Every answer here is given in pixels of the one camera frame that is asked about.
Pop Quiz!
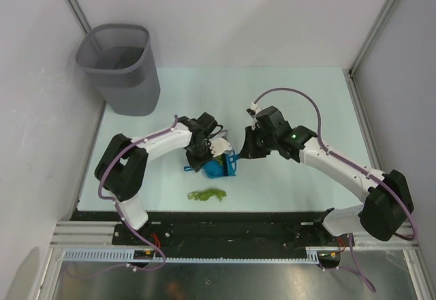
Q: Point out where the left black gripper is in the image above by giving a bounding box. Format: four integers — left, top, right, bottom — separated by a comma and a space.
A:
186, 140, 218, 172

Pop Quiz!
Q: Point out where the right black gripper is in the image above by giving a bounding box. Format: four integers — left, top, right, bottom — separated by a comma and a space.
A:
240, 126, 277, 160

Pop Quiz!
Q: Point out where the blue plastic dustpan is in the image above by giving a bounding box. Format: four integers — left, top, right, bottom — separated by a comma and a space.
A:
202, 159, 224, 179

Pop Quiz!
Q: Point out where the blue hand brush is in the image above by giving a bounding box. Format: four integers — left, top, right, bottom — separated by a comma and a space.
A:
222, 151, 240, 177

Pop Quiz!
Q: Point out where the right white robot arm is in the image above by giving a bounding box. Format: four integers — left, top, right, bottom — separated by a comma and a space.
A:
239, 104, 414, 246

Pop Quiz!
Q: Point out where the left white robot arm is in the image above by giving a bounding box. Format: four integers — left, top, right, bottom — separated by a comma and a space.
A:
95, 112, 232, 245

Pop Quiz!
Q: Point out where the green paper scrap far corner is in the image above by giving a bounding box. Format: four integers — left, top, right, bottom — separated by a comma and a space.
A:
215, 154, 225, 166

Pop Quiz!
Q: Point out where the green paper scrap right cluster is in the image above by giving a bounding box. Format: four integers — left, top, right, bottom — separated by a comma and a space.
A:
187, 188, 227, 202

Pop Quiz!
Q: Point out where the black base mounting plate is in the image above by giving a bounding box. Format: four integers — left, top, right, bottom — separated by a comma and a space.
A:
70, 210, 366, 251

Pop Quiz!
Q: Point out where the grey mesh waste bin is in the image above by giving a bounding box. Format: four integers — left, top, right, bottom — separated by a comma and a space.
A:
75, 23, 161, 117

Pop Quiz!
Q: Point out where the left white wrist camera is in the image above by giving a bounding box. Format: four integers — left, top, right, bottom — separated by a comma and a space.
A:
210, 137, 233, 158

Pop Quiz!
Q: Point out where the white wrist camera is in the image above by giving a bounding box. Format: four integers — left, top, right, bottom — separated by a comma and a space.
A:
210, 137, 233, 158
246, 102, 262, 129

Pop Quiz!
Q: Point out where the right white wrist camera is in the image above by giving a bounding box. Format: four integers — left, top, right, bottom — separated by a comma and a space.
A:
246, 102, 262, 129

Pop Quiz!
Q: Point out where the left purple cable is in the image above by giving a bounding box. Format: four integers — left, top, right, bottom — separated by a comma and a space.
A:
64, 114, 168, 280

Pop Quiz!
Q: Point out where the white slotted cable duct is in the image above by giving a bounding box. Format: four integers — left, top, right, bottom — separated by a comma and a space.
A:
63, 248, 327, 264

